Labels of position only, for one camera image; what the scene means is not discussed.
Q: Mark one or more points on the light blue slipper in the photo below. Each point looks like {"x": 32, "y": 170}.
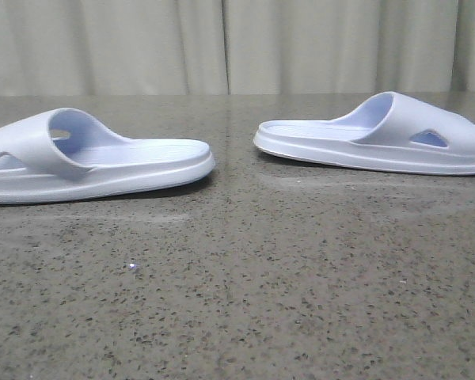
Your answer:
{"x": 67, "y": 154}
{"x": 387, "y": 132}

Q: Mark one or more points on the white pleated curtain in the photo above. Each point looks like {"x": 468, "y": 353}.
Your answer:
{"x": 235, "y": 47}

